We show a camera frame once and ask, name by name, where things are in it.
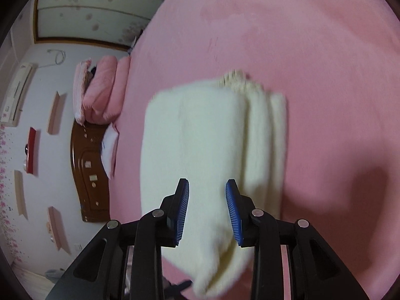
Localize small white printed pillow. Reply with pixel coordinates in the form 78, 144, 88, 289
100, 124, 119, 180

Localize white fluffy cardigan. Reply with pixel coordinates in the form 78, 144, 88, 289
140, 70, 287, 299

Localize pink wall shelf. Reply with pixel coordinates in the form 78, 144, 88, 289
46, 91, 68, 136

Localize red wall shelf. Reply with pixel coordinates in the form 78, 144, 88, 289
25, 127, 41, 176

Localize pink plush bed blanket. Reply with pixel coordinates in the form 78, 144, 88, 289
110, 0, 399, 299

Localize white air conditioner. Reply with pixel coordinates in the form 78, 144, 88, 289
1, 62, 35, 127

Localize folded pink quilt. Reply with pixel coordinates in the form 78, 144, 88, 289
83, 55, 131, 125

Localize pink lace-edged pillow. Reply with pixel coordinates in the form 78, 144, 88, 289
72, 59, 92, 126

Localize floral sliding wardrobe doors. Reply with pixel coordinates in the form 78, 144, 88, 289
33, 0, 165, 49

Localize dark wooden headboard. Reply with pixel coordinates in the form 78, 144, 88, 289
70, 122, 110, 223

